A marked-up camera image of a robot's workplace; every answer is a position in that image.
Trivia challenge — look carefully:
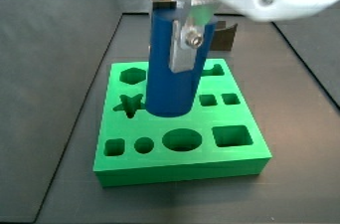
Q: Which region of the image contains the green shape sorting board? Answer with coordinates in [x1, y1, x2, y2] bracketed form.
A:
[94, 59, 272, 187]

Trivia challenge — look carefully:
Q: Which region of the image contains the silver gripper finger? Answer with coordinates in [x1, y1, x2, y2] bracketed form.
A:
[170, 0, 218, 73]

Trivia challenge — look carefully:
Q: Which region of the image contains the dark grey table mat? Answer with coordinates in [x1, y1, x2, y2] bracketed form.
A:
[32, 12, 340, 224]

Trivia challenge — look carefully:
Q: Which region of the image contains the blue oval cylinder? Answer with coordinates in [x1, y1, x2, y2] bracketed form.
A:
[147, 9, 216, 117]

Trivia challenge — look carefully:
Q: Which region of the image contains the black curved holder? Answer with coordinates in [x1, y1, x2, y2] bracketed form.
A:
[210, 21, 238, 52]

